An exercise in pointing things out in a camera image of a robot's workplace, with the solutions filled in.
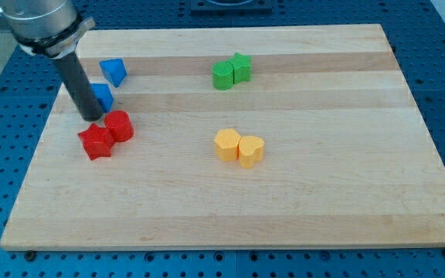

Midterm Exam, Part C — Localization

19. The blue triangle block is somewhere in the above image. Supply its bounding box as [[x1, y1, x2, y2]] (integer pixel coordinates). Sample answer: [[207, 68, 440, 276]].
[[91, 83, 114, 113], [99, 58, 127, 87]]

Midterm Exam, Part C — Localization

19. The lower blue triangle block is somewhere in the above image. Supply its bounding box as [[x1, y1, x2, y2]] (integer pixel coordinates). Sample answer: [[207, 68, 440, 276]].
[[91, 83, 114, 113]]

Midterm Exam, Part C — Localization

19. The wooden board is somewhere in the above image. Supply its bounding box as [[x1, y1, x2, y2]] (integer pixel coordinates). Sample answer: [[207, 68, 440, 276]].
[[0, 24, 445, 251]]

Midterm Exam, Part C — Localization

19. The yellow hexagon block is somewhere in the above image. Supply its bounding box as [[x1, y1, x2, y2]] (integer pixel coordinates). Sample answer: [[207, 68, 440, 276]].
[[214, 128, 241, 162]]

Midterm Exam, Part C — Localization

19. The upper blue triangle block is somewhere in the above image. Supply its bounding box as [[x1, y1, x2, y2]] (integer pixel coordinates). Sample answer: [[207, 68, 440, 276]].
[[99, 58, 127, 87]]

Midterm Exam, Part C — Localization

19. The green cylinder block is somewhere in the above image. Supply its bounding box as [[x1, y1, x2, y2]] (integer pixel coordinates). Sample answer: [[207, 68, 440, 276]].
[[212, 61, 234, 90]]

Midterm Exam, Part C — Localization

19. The yellow heart block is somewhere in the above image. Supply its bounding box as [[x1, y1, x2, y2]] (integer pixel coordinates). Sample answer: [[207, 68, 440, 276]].
[[239, 136, 265, 168]]

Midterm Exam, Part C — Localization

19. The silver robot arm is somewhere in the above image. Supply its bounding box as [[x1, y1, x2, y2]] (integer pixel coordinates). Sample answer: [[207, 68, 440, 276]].
[[0, 0, 103, 121]]

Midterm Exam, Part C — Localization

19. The dark mounting plate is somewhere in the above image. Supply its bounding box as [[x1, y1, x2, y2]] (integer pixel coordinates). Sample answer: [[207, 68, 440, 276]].
[[188, 0, 273, 14]]

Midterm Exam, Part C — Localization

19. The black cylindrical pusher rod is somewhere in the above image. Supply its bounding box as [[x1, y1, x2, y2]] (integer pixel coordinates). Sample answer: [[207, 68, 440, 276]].
[[53, 52, 103, 121]]

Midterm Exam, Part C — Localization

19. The red cylinder block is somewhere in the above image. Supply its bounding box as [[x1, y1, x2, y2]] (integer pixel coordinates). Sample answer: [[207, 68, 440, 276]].
[[104, 110, 134, 142]]

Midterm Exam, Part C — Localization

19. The green star block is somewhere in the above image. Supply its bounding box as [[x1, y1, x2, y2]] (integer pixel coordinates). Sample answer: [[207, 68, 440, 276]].
[[228, 53, 252, 83]]

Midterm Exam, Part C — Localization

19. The red star block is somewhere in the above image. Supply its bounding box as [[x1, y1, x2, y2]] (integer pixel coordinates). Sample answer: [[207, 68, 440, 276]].
[[77, 124, 116, 161]]

